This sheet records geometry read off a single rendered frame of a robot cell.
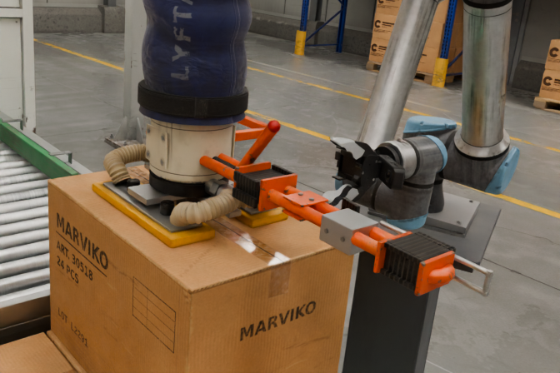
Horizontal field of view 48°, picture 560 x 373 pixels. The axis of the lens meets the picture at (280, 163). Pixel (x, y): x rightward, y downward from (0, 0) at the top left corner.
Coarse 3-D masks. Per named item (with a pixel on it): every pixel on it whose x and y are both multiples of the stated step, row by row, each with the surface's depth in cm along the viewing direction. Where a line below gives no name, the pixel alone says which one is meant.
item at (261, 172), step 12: (240, 168) 116; (252, 168) 118; (264, 168) 120; (276, 168) 120; (240, 180) 114; (252, 180) 111; (264, 180) 111; (276, 180) 112; (288, 180) 114; (240, 192) 114; (252, 192) 113; (264, 192) 111; (252, 204) 112; (264, 204) 112; (276, 204) 114
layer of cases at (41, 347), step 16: (32, 336) 154; (48, 336) 156; (0, 352) 147; (16, 352) 148; (32, 352) 148; (48, 352) 149; (64, 352) 150; (0, 368) 142; (16, 368) 142; (32, 368) 143; (48, 368) 143; (64, 368) 144; (80, 368) 144
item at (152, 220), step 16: (96, 192) 139; (112, 192) 136; (128, 208) 129; (144, 208) 128; (160, 208) 126; (144, 224) 124; (160, 224) 122; (192, 224) 123; (160, 240) 120; (176, 240) 117; (192, 240) 120
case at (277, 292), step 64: (64, 192) 139; (64, 256) 144; (128, 256) 119; (192, 256) 115; (256, 256) 117; (320, 256) 123; (64, 320) 149; (128, 320) 123; (192, 320) 105; (256, 320) 116; (320, 320) 129
